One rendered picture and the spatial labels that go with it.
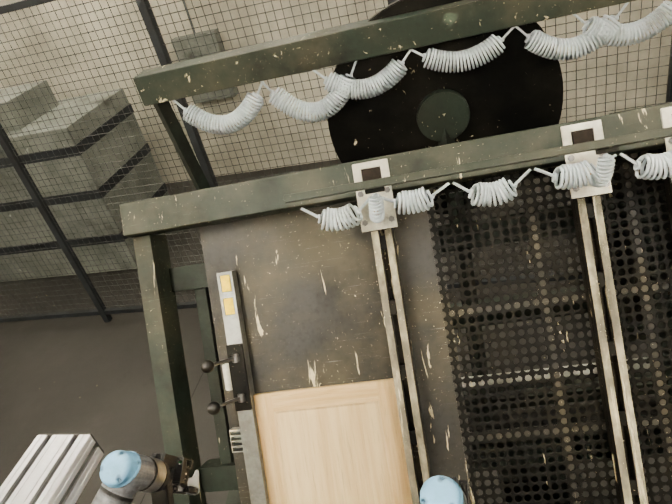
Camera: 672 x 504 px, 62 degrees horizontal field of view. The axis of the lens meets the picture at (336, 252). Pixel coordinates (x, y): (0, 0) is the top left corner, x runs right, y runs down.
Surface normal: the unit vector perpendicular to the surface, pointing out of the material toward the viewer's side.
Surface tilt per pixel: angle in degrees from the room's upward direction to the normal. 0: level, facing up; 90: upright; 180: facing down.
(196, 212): 57
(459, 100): 90
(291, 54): 90
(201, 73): 90
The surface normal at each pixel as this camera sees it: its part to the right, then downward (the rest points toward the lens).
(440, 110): -0.07, 0.55
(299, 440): -0.18, 0.02
